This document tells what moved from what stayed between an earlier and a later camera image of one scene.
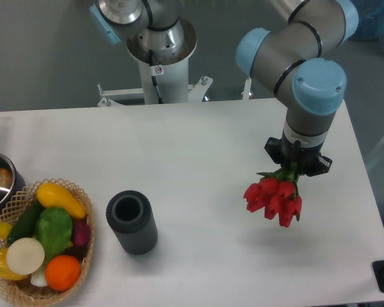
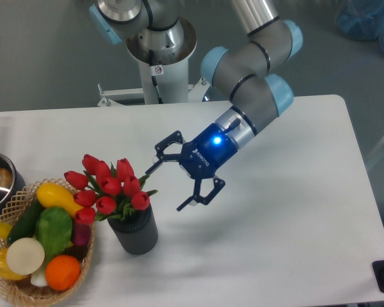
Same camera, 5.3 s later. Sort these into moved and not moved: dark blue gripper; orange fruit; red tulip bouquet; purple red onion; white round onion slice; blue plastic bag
Moved: dark blue gripper; red tulip bouquet
Not moved: white round onion slice; purple red onion; orange fruit; blue plastic bag
